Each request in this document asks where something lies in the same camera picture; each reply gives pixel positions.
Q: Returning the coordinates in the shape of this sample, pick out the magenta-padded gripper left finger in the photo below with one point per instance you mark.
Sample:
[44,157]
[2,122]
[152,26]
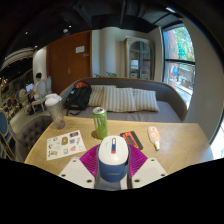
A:
[78,171]

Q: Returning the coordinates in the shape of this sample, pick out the blue upholstered chair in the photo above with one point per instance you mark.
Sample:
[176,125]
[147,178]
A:
[5,130]

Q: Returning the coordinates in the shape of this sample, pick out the grey tufted armchair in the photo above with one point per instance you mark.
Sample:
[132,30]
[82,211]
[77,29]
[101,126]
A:
[31,133]

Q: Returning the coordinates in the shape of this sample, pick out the green drink can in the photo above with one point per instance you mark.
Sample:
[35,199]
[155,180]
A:
[100,123]

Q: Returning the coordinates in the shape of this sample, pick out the clear shaker bottle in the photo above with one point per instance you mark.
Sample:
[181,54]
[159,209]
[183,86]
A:
[56,111]

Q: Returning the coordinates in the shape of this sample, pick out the open laptop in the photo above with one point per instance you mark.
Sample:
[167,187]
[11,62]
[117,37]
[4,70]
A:
[29,87]

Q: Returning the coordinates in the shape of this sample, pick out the striped beige pillow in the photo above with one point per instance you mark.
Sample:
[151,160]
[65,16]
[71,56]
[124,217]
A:
[119,100]
[146,100]
[96,96]

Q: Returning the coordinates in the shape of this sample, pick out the white and blue computer mouse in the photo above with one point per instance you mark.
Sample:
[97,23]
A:
[113,156]

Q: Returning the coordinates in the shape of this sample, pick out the white sticker sheet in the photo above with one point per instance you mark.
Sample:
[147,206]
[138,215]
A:
[65,145]

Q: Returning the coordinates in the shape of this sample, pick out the grey curved sofa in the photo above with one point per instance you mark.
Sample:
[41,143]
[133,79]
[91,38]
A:
[170,96]

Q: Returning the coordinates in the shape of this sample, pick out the white door sign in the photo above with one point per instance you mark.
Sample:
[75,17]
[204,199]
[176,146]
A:
[80,49]

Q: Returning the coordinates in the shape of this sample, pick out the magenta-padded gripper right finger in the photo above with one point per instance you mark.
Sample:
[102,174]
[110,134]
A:
[148,171]

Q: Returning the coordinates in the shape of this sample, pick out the black and orange flat box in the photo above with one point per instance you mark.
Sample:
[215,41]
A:
[133,139]

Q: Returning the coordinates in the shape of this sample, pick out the white and orange spray bottle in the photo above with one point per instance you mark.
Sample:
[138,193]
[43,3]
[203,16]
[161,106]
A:
[154,135]

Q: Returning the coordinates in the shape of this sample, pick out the dark-framed glass window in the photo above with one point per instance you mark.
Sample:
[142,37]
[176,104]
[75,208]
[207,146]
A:
[180,63]

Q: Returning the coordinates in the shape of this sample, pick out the black and orange backpack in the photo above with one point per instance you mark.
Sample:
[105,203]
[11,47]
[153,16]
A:
[78,98]

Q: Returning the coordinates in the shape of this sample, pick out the brown wooden door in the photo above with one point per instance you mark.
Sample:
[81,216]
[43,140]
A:
[68,66]

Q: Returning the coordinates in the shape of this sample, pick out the person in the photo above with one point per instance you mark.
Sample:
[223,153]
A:
[36,88]

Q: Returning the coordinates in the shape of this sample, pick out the grey glass-door cabinet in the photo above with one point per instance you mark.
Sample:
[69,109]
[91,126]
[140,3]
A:
[139,60]

